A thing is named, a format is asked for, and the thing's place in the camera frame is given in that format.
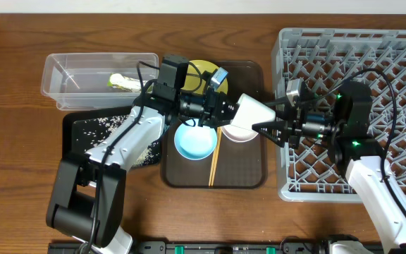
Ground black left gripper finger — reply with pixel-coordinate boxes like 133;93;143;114
209;118;232;128
221;95;239;113

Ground pale green cup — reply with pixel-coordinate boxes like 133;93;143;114
230;94;276;131

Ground light blue bowl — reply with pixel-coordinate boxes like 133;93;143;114
173;119;218;160

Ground food wrapper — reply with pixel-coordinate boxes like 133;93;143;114
107;73;141;92

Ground rice leftovers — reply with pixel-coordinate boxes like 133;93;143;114
72;115;160;167

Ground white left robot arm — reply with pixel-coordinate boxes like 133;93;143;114
46;54;238;253

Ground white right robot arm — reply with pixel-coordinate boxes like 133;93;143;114
252;80;406;253

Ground grey dishwasher rack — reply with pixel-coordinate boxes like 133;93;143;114
271;28;406;194

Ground clear plastic waste bin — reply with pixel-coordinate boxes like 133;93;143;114
41;52;159;111

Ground black waste tray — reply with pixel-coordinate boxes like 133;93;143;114
63;106;165;181

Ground left wooden chopstick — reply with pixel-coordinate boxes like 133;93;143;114
208;127;221;187

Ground wooden chopstick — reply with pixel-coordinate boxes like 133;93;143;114
208;127;221;187
210;127;223;187

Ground right wooden chopstick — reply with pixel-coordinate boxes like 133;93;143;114
210;127;223;187

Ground pink bowl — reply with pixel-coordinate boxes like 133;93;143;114
221;125;258;143

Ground dark brown serving tray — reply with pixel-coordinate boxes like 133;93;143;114
160;60;271;189

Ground yellow plate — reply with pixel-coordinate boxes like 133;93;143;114
183;60;228;95

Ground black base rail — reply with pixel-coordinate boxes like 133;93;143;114
47;235;383;254

